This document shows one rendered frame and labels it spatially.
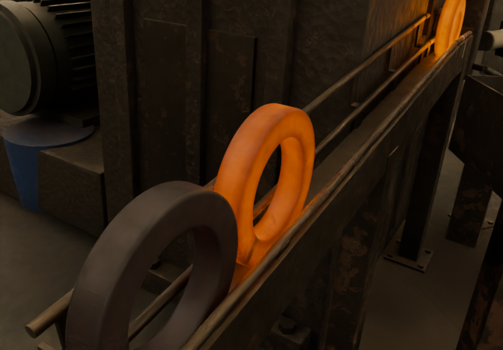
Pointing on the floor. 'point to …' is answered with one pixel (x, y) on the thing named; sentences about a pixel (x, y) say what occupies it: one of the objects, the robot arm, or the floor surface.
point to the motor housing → (468, 209)
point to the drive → (55, 100)
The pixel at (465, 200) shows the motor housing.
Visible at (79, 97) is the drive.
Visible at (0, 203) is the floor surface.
